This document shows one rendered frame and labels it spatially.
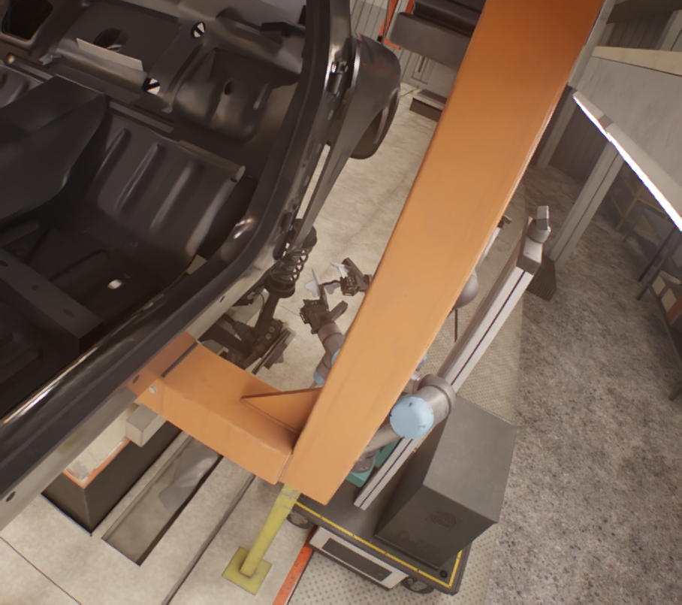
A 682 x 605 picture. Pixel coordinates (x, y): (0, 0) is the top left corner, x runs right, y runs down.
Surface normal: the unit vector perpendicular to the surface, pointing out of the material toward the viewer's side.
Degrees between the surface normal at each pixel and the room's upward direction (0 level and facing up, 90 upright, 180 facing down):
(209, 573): 0
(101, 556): 0
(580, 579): 0
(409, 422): 83
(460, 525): 90
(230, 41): 66
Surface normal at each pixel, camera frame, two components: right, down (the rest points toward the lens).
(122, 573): 0.29, -0.80
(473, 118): -0.38, 0.41
